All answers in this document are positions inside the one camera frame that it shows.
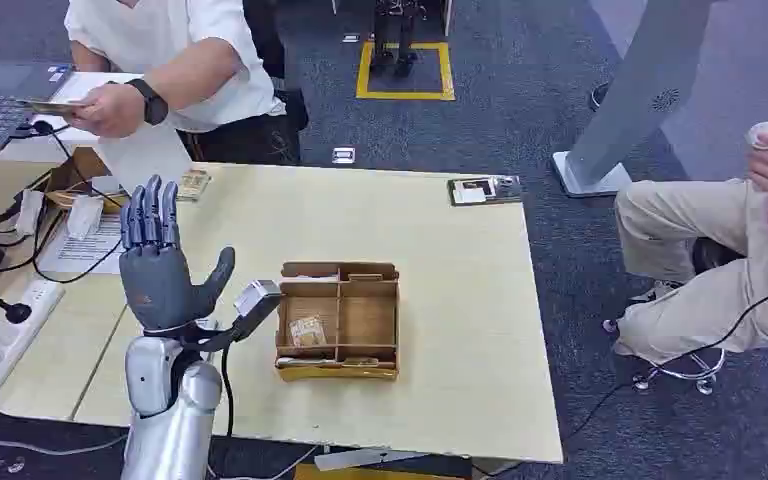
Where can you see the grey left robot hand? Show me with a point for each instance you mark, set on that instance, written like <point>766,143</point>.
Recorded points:
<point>155,285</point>

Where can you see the person's left hand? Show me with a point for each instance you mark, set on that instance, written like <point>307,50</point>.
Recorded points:
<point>109,111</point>

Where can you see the stack of cards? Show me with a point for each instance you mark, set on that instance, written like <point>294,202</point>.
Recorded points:
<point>49,106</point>

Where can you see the wooden card box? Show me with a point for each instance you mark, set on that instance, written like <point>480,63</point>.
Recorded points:
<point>367,324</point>

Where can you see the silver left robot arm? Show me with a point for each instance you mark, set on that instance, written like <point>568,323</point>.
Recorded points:
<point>165,430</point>

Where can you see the black wristwatch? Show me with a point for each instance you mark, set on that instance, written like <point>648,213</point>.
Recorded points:
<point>153,102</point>

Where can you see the white box stand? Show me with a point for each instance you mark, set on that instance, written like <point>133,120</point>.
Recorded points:
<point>139,159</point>

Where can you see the printed paper sheet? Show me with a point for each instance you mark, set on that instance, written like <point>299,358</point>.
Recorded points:
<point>86,252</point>

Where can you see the person in white shirt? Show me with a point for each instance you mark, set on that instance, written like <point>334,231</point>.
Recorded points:
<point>159,33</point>

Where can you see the white power adapter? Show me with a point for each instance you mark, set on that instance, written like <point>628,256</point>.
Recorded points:
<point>86,216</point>
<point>29,212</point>

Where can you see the seated person in beige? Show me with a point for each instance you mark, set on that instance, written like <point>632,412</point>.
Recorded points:
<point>702,265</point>

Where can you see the black plug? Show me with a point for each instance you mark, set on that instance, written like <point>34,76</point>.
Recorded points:
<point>14,311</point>

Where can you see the white power strip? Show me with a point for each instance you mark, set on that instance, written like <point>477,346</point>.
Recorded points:
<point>16,331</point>

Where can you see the grey floor stand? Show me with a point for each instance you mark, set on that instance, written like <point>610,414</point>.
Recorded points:
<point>649,86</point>

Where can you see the chrome stool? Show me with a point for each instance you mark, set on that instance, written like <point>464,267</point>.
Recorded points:
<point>705,374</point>

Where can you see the silver floor socket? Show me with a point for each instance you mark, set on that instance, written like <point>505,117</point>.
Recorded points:
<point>351,38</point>
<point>343,156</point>

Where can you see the black robot legs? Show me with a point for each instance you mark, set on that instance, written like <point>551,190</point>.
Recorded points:
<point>394,40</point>

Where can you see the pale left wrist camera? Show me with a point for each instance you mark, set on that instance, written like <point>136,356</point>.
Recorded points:
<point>258,297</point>

